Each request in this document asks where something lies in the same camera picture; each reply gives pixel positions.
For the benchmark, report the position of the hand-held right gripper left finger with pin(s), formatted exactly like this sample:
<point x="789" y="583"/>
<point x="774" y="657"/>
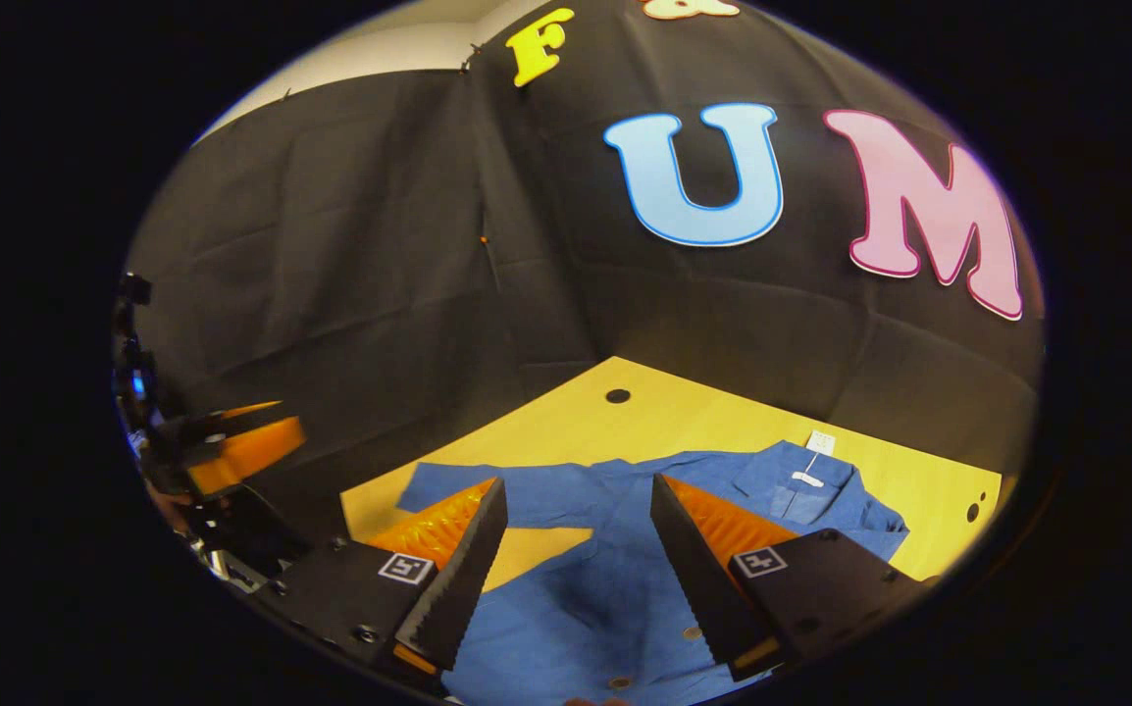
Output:
<point x="458" y="588"/>

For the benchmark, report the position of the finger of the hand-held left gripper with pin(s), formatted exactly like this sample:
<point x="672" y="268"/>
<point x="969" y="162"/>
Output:
<point x="247" y="451"/>

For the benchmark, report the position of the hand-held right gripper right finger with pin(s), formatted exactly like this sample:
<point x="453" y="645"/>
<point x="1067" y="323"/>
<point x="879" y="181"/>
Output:
<point x="694" y="579"/>

